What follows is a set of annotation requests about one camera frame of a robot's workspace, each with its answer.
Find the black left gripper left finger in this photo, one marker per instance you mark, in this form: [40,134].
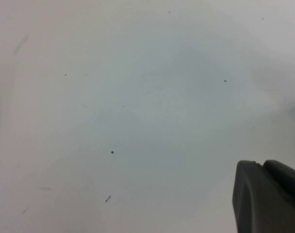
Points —
[256,201]

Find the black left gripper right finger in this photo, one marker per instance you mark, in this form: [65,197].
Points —
[285,176]

